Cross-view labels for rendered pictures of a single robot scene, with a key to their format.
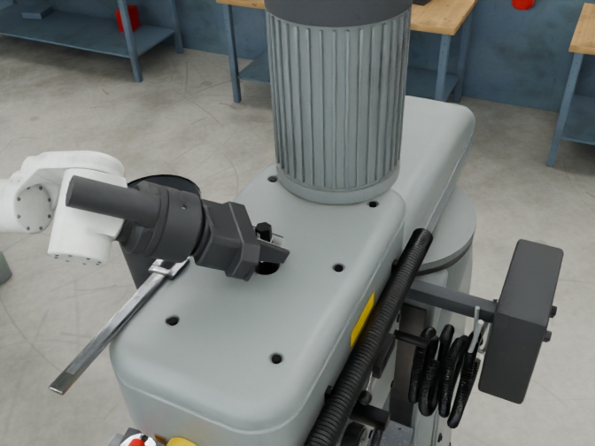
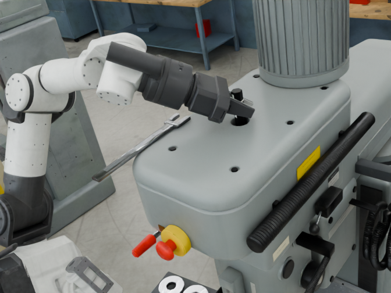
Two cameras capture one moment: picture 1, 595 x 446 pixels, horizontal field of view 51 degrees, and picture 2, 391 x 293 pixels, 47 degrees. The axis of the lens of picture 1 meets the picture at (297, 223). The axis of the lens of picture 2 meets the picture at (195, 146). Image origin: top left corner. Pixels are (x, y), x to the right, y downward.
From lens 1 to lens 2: 23 cm
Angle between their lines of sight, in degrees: 17
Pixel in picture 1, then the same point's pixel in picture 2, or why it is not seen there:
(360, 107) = (309, 11)
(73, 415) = (145, 284)
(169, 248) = (170, 95)
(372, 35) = not seen: outside the picture
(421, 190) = (376, 96)
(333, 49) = not seen: outside the picture
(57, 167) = (106, 43)
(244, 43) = not seen: hidden behind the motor
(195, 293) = (190, 135)
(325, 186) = (288, 74)
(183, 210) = (180, 71)
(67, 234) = (106, 79)
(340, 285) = (288, 131)
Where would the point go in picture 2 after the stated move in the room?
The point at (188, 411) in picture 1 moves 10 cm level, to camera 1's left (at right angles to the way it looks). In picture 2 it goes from (174, 200) to (121, 199)
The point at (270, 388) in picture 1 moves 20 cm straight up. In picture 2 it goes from (226, 183) to (206, 71)
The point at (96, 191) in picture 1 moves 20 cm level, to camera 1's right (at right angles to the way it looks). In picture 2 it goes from (123, 50) to (240, 39)
